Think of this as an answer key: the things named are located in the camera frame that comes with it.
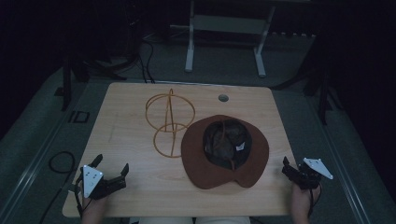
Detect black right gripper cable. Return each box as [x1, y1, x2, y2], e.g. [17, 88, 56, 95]
[307, 183, 322, 217]

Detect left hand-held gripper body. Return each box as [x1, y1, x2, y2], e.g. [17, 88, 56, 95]
[74, 164, 127, 201]

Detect person's left hand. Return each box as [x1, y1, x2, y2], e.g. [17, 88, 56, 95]
[81, 195, 108, 224]

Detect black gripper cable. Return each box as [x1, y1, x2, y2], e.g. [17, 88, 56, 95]
[74, 174, 86, 217]
[307, 183, 322, 217]

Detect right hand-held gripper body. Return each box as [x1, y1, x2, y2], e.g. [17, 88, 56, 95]
[291, 157, 334, 191]

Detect black metal stand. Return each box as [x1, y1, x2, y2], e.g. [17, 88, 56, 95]
[55, 54, 129, 112]
[274, 36, 344, 126]

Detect black floor cables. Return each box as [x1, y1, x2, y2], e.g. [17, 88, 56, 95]
[136, 36, 157, 84]

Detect gold wire hat stand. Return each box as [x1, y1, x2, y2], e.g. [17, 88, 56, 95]
[145, 88, 197, 160]

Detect person's right hand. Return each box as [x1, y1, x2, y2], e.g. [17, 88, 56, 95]
[290, 182, 322, 224]

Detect white metal desk frame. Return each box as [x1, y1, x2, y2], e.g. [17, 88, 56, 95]
[184, 0, 276, 78]

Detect black looped floor cable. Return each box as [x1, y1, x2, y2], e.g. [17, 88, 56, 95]
[48, 150, 77, 175]

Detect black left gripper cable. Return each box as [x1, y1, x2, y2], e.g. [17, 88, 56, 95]
[74, 174, 86, 217]

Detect black rectangular floor frame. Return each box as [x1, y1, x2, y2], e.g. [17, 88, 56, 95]
[67, 109, 92, 124]

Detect brown wide-brim hat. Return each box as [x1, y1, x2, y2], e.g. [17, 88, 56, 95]
[180, 114, 271, 190]

